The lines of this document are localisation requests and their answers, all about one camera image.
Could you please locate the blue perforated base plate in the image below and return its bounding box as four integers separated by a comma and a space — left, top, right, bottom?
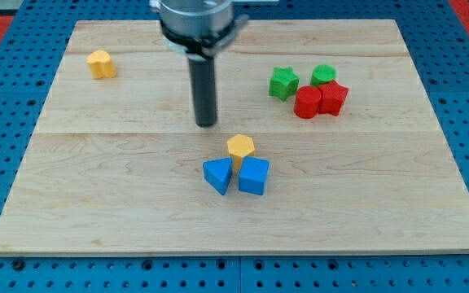
0, 0, 469, 292

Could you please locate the blue triangle block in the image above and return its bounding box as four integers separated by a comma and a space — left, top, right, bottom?
203, 157, 233, 195

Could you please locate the green cylinder block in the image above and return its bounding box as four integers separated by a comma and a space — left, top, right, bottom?
309, 64, 337, 86

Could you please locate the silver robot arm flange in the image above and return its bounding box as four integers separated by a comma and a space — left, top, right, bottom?
149, 0, 249, 60

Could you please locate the green star block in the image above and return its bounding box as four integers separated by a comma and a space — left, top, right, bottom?
269, 67, 300, 102

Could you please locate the blue cube block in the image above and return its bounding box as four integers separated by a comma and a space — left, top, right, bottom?
239, 156, 270, 195

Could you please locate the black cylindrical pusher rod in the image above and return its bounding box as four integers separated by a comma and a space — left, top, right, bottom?
188, 59, 217, 128

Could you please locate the yellow hexagon block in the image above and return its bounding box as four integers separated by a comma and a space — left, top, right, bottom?
226, 134, 256, 170

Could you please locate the yellow heart block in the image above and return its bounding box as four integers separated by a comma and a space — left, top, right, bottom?
86, 50, 117, 79

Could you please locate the light wooden board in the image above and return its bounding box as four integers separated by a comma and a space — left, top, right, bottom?
0, 20, 469, 257

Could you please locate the red star block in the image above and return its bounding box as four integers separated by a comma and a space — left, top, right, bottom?
318, 80, 349, 116

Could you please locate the red cylinder block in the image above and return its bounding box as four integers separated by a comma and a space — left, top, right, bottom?
293, 85, 322, 119

